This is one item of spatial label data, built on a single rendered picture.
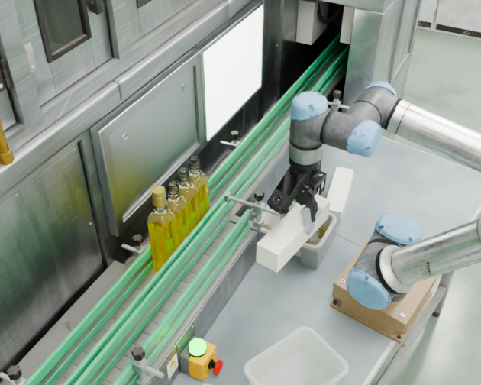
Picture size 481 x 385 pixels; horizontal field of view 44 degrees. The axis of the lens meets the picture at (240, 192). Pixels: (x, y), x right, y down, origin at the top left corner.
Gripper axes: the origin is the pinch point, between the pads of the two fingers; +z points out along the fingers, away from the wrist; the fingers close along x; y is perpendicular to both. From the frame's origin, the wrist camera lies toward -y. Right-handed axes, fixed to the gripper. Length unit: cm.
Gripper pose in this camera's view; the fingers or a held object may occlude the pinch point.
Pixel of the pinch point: (294, 226)
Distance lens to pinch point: 147.6
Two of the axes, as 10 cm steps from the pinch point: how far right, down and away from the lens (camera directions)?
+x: -8.0, -3.8, 4.6
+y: 6.0, -5.1, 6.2
